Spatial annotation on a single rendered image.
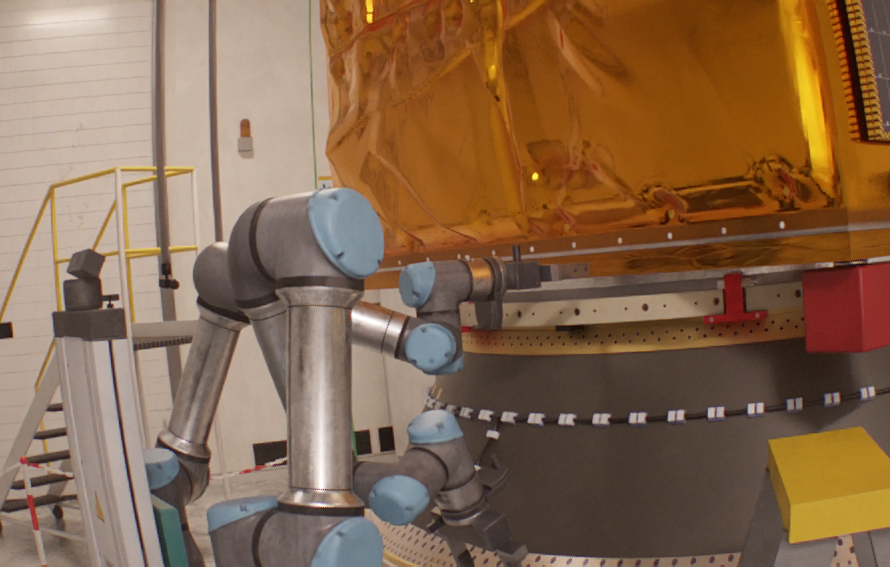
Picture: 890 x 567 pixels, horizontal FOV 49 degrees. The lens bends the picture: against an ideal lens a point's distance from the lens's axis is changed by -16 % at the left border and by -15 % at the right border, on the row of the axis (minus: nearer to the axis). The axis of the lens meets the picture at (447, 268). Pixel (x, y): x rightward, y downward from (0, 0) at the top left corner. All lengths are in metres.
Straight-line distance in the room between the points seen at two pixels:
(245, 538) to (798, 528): 0.75
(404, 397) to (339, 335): 8.68
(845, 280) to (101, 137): 8.42
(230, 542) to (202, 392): 0.61
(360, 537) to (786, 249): 0.84
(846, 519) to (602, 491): 1.01
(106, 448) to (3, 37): 8.30
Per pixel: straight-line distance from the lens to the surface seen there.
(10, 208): 9.44
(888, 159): 1.80
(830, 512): 1.13
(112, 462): 1.55
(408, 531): 2.46
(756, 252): 1.85
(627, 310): 2.11
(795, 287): 2.05
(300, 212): 1.42
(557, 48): 2.24
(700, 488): 2.00
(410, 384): 9.95
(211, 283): 1.89
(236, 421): 10.02
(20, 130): 9.54
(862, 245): 1.72
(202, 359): 2.03
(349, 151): 3.06
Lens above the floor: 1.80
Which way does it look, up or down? level
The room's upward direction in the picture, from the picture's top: 5 degrees counter-clockwise
